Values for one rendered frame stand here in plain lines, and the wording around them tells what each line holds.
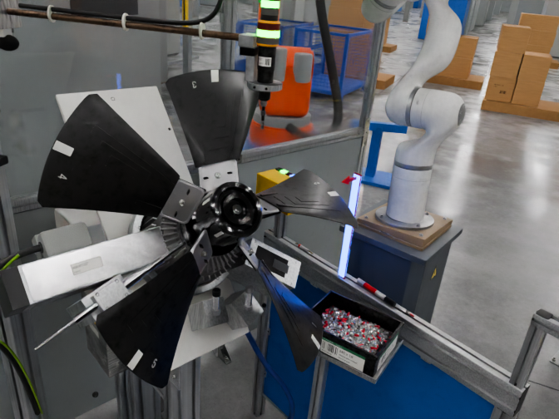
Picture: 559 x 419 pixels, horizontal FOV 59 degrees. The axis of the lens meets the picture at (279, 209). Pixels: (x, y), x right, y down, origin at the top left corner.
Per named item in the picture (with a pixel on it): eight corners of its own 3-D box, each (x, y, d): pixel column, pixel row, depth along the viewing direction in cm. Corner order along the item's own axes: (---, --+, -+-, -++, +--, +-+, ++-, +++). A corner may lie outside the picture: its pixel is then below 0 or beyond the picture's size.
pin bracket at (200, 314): (185, 306, 117) (202, 301, 110) (205, 301, 120) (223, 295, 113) (191, 331, 116) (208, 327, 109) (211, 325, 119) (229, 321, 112)
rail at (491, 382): (262, 250, 171) (264, 230, 168) (271, 247, 174) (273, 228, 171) (512, 418, 113) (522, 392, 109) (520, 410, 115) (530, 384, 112)
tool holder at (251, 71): (233, 87, 96) (234, 35, 92) (244, 81, 103) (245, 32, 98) (277, 93, 95) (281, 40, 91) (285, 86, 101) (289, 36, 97)
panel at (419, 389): (260, 394, 198) (273, 254, 170) (264, 392, 199) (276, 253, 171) (437, 566, 145) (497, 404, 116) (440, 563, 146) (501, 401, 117)
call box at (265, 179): (254, 201, 163) (256, 172, 158) (277, 194, 169) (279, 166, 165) (286, 220, 153) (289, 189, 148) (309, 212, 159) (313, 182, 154)
